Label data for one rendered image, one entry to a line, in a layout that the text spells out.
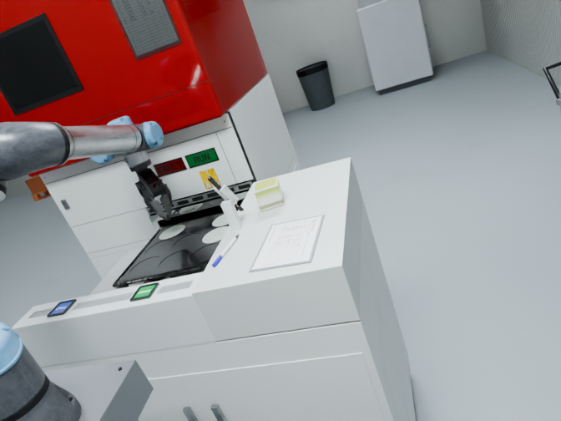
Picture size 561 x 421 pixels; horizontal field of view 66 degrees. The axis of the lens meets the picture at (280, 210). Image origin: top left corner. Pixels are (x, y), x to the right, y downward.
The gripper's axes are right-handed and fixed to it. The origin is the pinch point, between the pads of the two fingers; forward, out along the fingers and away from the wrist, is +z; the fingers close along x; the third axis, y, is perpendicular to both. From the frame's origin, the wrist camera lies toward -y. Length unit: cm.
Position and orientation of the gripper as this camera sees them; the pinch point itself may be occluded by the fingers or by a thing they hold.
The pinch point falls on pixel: (168, 217)
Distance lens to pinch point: 151.4
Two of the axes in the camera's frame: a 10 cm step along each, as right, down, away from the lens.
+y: -5.3, -1.8, 8.3
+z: 3.3, 8.6, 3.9
